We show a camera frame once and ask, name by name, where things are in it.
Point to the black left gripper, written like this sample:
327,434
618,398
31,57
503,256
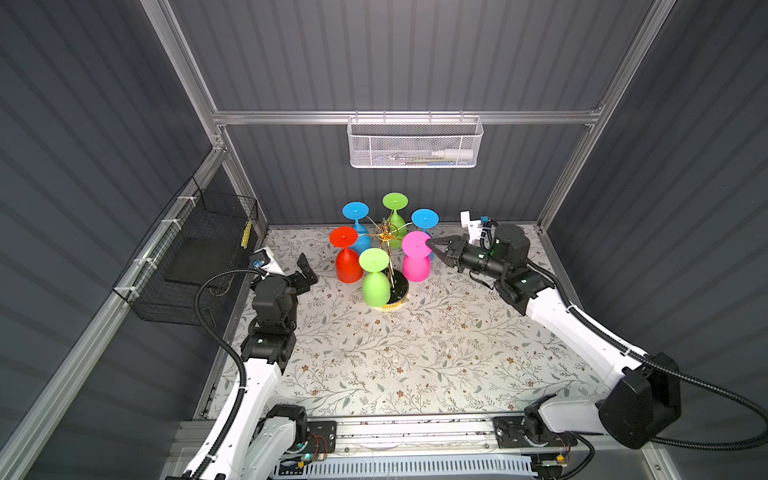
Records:
300,286

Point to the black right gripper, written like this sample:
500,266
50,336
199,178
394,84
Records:
454,240

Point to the pink wine glass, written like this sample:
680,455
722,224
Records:
417,262

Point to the blue wine glass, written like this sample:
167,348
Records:
425,219
356,211

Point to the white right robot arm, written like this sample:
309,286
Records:
641,401

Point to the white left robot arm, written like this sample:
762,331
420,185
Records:
247,443

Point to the red wine glass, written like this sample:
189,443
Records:
347,264

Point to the front green wine glass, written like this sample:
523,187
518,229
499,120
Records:
376,285

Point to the green wine glass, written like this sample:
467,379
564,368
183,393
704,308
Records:
396,201
376,285

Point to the back green wine glass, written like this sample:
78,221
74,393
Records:
396,201

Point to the white vented cover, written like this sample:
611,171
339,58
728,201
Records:
414,467

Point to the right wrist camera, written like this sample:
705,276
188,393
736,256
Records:
479,230

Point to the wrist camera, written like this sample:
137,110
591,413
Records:
263,260
479,230

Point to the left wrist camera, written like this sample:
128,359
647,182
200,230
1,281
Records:
263,260

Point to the gold wire glass rack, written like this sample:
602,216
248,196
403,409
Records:
399,284

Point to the black wire side basket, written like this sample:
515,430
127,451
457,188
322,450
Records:
212,230

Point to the white mesh wall basket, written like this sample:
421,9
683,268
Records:
414,141

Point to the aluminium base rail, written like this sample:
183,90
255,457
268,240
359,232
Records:
433,434

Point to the aluminium corner frame post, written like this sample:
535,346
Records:
178,51

